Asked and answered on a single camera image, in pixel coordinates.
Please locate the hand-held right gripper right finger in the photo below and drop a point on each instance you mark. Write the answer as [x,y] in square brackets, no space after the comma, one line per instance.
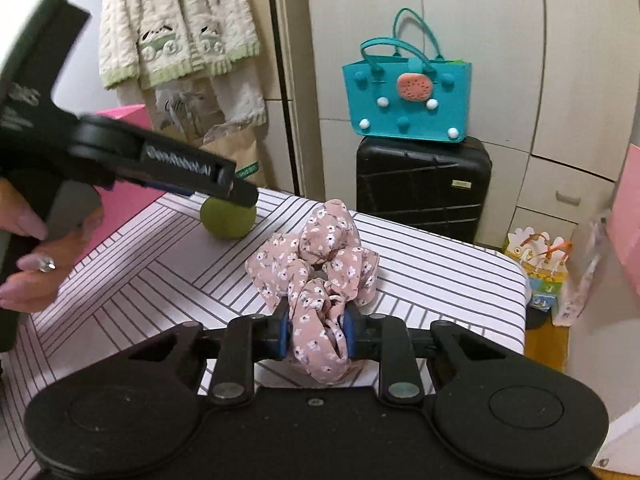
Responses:
[349,332]

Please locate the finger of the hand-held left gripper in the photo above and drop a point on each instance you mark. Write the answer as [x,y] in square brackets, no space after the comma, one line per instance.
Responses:
[242,194]
[150,186]

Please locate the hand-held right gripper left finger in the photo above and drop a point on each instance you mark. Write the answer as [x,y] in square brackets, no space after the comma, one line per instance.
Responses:
[284,330]

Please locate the green makeup sponge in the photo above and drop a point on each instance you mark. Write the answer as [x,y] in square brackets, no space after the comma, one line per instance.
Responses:
[225,220]

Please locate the pink cardboard box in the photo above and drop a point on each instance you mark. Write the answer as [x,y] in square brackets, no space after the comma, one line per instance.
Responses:
[125,210]

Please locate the pink floral scrunchie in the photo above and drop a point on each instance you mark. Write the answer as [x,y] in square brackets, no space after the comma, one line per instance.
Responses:
[320,250]

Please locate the person's left hand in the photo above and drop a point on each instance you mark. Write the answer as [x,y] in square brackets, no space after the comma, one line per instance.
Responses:
[60,255]

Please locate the brown paper bag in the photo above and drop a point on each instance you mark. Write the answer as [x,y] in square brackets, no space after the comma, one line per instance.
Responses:
[235,152]

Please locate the beige cabinet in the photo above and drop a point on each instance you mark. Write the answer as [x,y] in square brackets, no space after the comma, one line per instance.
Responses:
[280,150]

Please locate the plant print bag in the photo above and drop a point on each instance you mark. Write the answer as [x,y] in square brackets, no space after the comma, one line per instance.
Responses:
[175,110]

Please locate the cream fleece pants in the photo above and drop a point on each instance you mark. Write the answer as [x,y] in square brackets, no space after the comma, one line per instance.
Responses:
[240,95]

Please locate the cream knitted cardigan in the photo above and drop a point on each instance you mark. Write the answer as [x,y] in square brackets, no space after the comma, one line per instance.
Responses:
[130,20]

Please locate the teal felt handbag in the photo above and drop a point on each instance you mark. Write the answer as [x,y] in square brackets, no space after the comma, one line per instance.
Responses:
[375,110]

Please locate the black suitcase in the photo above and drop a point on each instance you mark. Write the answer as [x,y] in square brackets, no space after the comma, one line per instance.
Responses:
[420,185]

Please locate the colourful gift bag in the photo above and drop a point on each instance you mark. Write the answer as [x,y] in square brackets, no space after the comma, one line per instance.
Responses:
[537,265]

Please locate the clear plastic bag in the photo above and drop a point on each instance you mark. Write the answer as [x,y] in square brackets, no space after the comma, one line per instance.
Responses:
[582,275]

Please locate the white door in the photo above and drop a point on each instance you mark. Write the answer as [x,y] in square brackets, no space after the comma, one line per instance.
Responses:
[600,360]

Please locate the beige wardrobe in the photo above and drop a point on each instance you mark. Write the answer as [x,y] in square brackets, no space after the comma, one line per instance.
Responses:
[500,60]

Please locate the pink paper bag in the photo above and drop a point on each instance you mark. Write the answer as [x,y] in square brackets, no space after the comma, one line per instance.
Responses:
[627,210]

